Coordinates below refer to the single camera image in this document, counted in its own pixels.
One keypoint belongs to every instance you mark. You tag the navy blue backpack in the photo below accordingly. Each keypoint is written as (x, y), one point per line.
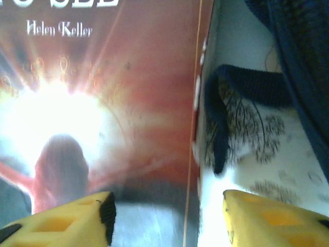
(303, 51)

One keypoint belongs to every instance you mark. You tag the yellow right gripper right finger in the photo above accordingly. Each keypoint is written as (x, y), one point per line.
(270, 226)

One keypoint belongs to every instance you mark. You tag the floral tablecloth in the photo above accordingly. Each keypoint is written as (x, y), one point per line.
(282, 159)

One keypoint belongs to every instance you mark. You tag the orange paperback book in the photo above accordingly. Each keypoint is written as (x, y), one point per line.
(141, 90)

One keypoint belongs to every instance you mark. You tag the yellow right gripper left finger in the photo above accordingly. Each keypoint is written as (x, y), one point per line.
(51, 226)

